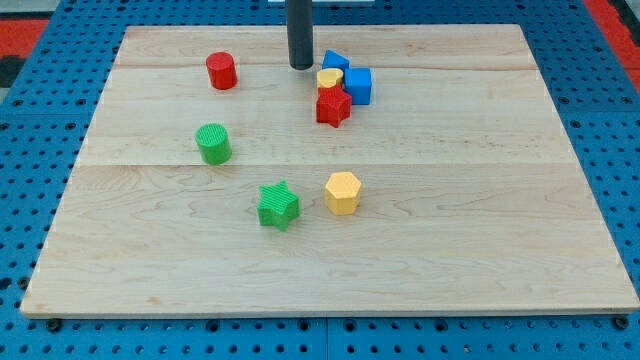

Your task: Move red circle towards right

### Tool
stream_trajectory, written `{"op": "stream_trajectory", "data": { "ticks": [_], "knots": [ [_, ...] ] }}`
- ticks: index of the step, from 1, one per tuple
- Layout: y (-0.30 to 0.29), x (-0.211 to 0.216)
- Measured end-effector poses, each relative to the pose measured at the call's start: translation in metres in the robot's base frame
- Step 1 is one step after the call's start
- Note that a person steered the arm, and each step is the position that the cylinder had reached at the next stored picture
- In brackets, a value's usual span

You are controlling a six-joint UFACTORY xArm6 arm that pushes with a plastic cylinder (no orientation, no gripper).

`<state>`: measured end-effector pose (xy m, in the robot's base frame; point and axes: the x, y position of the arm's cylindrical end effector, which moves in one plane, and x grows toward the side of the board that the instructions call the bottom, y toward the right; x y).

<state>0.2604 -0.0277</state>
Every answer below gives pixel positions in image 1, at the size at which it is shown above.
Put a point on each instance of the yellow heart block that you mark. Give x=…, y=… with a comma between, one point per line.
x=329, y=77

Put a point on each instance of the green cylinder block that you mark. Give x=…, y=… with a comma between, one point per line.
x=213, y=143

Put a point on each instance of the blue cube block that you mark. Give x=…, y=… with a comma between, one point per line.
x=358, y=84

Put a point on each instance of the blue triangle block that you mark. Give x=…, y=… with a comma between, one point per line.
x=333, y=59

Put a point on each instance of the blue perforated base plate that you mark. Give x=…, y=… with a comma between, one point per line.
x=48, y=110

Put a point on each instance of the light wooden board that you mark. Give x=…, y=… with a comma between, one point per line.
x=472, y=202

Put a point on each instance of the green star block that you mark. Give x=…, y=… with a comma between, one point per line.
x=278, y=206

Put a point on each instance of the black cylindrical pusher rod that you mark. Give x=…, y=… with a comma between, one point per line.
x=299, y=26

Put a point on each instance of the yellow hexagon block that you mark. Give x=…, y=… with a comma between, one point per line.
x=342, y=193

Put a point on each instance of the red cylinder block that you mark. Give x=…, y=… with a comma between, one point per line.
x=221, y=70

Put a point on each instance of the red star block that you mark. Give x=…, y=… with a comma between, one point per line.
x=333, y=106

